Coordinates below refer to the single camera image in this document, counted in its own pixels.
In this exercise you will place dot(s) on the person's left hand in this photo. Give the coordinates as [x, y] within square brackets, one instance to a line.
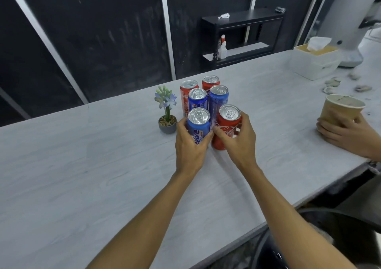
[190, 152]

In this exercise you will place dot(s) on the person's right hand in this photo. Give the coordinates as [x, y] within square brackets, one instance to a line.
[242, 150]

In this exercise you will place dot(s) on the person's left thumb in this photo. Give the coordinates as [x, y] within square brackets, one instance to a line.
[209, 138]

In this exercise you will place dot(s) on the person's right thumb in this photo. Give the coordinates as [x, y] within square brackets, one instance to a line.
[222, 135]

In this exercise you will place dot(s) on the red soda can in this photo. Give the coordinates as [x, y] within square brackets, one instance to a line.
[229, 114]
[184, 95]
[210, 81]

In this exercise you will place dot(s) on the person's left forearm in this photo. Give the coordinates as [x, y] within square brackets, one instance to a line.
[148, 221]

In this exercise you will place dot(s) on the person's right forearm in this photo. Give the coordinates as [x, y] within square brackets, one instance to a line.
[285, 218]

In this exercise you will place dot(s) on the tall blue soda can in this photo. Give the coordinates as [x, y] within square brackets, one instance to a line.
[218, 99]

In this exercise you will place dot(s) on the small potted artificial plant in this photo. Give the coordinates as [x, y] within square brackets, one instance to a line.
[167, 123]

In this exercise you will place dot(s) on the white spray bottle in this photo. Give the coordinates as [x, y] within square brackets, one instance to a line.
[223, 51]

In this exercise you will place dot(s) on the grey crumpled scrap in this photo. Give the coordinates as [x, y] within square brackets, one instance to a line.
[363, 88]
[329, 90]
[332, 82]

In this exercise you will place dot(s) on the white tissue box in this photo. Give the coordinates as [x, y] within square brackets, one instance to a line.
[315, 65]

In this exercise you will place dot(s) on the black metal shelf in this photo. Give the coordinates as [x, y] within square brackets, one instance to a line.
[238, 17]

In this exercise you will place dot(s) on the white crumpled paper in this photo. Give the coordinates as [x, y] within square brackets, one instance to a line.
[223, 16]

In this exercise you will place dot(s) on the brown paper cup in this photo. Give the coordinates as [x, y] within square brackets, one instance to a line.
[339, 109]

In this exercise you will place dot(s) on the white tissue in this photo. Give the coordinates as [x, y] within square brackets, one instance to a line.
[318, 42]

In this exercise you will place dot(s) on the small grey object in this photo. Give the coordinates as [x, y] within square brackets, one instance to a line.
[280, 9]

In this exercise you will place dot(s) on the black round bin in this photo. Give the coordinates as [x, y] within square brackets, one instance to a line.
[336, 239]

